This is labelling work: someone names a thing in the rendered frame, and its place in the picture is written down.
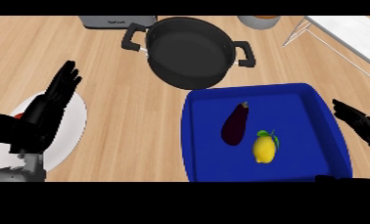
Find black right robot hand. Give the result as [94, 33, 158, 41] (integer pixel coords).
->
[315, 99, 370, 183]

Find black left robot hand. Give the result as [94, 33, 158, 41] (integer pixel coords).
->
[0, 60, 84, 155]

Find blue rectangular tray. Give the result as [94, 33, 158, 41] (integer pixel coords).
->
[180, 82, 353, 183]

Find yellow lemon with leaf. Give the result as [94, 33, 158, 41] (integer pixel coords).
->
[251, 129, 281, 164]

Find white round plate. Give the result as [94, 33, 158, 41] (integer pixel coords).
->
[0, 91, 88, 173]

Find dark purple eggplant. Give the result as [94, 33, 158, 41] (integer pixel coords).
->
[219, 101, 251, 147]

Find grey toaster appliance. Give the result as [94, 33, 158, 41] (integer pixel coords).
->
[78, 15, 158, 30]

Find grey round container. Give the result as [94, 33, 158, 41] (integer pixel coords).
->
[235, 15, 281, 31]

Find white wire tiered shelf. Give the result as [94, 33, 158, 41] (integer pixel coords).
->
[279, 15, 370, 78]

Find black two-handled pot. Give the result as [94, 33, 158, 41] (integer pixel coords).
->
[119, 17, 257, 91]

